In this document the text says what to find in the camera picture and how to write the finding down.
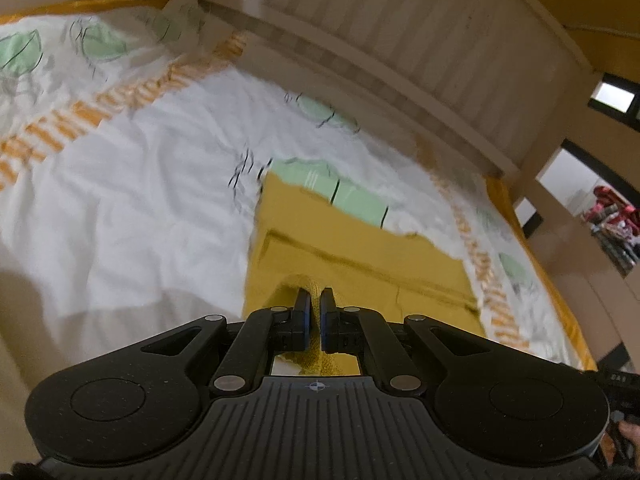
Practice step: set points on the wooden bed headboard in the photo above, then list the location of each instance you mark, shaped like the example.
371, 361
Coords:
485, 76

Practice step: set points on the white patterned bed sheet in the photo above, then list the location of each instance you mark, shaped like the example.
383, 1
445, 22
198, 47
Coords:
134, 143

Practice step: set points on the person's right hand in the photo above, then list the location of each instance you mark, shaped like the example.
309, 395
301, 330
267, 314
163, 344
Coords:
620, 445

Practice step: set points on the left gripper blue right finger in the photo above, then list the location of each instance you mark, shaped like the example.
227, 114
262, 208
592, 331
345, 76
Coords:
350, 329

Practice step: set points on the right wooden bed rail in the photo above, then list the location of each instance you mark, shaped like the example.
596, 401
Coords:
605, 303

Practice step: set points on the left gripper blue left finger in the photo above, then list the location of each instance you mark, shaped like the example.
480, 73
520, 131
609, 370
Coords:
280, 328

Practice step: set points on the mustard yellow knit sweater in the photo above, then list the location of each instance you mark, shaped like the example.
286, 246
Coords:
301, 241

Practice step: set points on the pile of colourful clothes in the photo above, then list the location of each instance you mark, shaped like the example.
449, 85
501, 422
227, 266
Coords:
614, 223

